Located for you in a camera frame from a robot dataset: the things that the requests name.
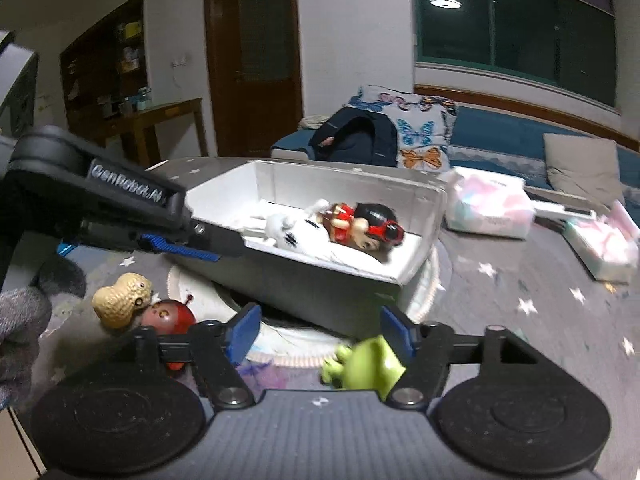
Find wooden desk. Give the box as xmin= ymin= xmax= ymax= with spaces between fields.
xmin=97 ymin=97 xmax=210 ymax=168

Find butterfly print pillow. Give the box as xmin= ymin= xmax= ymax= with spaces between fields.
xmin=347 ymin=84 xmax=458 ymax=172

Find white rectangular box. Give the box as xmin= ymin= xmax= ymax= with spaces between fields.
xmin=167 ymin=159 xmax=448 ymax=341

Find green frog toy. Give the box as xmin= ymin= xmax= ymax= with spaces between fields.
xmin=320 ymin=335 xmax=407 ymax=402

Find wooden shelf cabinet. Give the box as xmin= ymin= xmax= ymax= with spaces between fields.
xmin=59 ymin=0 xmax=151 ymax=133

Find blue sofa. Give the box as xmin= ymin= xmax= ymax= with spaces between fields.
xmin=270 ymin=102 xmax=640 ymax=201

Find dark blue backpack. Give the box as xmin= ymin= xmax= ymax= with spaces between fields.
xmin=307 ymin=106 xmax=401 ymax=166

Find flat white box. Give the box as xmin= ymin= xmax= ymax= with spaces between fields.
xmin=530 ymin=199 xmax=598 ymax=222

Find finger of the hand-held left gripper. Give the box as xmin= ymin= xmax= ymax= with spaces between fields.
xmin=135 ymin=220 xmax=247 ymax=264

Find red ladybug toy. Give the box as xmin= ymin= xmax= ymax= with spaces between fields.
xmin=139 ymin=296 xmax=198 ymax=372

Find white spotted dog toy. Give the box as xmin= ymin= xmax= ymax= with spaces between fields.
xmin=264 ymin=199 xmax=333 ymax=252

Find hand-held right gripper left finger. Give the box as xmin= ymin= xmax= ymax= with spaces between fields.
xmin=75 ymin=304 xmax=263 ymax=408

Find pink white tissue pack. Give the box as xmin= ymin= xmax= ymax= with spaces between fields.
xmin=444 ymin=166 xmax=536 ymax=240
xmin=562 ymin=200 xmax=640 ymax=285

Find brown wooden door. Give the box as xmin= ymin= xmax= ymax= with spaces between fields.
xmin=202 ymin=0 xmax=305 ymax=158

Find dark window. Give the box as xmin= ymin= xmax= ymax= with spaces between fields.
xmin=411 ymin=0 xmax=618 ymax=108

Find grey star print blanket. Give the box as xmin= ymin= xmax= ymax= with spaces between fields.
xmin=10 ymin=155 xmax=640 ymax=480

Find dark-haired red figurine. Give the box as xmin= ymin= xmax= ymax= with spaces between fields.
xmin=320 ymin=201 xmax=406 ymax=261

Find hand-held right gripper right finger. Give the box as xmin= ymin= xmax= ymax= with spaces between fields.
xmin=377 ymin=306 xmax=548 ymax=408

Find peanut toy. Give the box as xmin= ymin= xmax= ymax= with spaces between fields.
xmin=92 ymin=272 xmax=153 ymax=331

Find person's left hand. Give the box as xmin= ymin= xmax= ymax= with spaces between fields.
xmin=0 ymin=259 xmax=87 ymax=407

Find beige cushion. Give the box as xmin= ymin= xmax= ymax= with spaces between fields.
xmin=542 ymin=132 xmax=625 ymax=200

